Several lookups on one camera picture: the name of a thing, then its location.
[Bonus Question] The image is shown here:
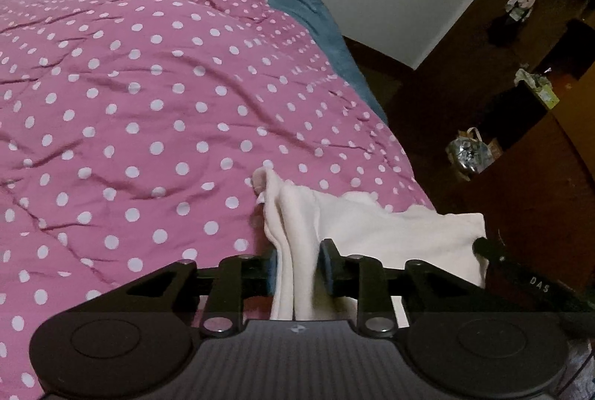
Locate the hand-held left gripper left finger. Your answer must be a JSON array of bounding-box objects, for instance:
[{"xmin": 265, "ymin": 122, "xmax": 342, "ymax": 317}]
[{"xmin": 113, "ymin": 246, "xmax": 280, "ymax": 338}]

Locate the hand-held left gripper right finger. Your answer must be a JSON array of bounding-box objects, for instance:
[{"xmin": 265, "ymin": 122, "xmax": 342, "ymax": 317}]
[{"xmin": 320, "ymin": 238, "xmax": 485, "ymax": 338}]

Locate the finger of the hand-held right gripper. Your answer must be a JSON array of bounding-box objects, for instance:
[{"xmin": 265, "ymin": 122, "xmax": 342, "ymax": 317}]
[{"xmin": 472, "ymin": 236, "xmax": 524, "ymax": 277}]

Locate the cream knit garment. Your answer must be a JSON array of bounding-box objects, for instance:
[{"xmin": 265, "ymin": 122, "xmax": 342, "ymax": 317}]
[{"xmin": 251, "ymin": 165, "xmax": 489, "ymax": 321}]

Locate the brown wooden cabinet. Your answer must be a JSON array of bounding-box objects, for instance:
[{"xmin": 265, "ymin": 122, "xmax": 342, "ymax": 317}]
[{"xmin": 458, "ymin": 0, "xmax": 595, "ymax": 289}]

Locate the shiny plastic bag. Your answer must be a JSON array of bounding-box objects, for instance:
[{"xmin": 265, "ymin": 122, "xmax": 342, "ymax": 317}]
[{"xmin": 445, "ymin": 127, "xmax": 504, "ymax": 176}]

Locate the green tissue box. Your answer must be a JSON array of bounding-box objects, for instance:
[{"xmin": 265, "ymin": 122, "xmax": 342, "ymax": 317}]
[{"xmin": 513, "ymin": 67, "xmax": 561, "ymax": 111}]

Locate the pink polka dot quilt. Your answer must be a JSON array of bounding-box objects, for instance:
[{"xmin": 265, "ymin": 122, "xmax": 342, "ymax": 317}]
[{"xmin": 0, "ymin": 0, "xmax": 438, "ymax": 400}]

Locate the teal fleece blanket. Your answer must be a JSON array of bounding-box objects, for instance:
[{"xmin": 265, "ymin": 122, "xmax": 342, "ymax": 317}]
[{"xmin": 263, "ymin": 0, "xmax": 389, "ymax": 124}]

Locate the small plush toy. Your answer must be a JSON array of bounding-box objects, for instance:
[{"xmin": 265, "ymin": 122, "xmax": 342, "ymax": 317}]
[{"xmin": 506, "ymin": 0, "xmax": 538, "ymax": 25}]

